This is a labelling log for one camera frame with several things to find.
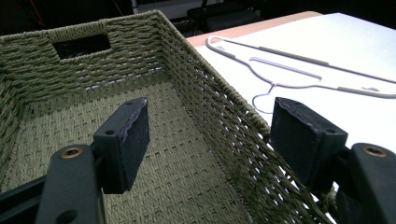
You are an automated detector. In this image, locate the green woven basket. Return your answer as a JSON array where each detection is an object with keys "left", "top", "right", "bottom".
[{"left": 0, "top": 9, "right": 340, "bottom": 224}]

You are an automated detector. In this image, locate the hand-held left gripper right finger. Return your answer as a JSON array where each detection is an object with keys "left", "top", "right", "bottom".
[{"left": 269, "top": 96, "right": 349, "bottom": 189}]

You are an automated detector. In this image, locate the black chair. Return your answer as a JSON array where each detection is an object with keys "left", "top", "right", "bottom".
[{"left": 186, "top": 0, "right": 263, "bottom": 35}]

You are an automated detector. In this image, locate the white wire clothes hanger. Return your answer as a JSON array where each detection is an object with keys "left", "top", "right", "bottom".
[{"left": 205, "top": 35, "right": 396, "bottom": 115}]

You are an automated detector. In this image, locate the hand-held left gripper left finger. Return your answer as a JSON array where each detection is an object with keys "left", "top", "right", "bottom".
[{"left": 92, "top": 96, "right": 150, "bottom": 195}]

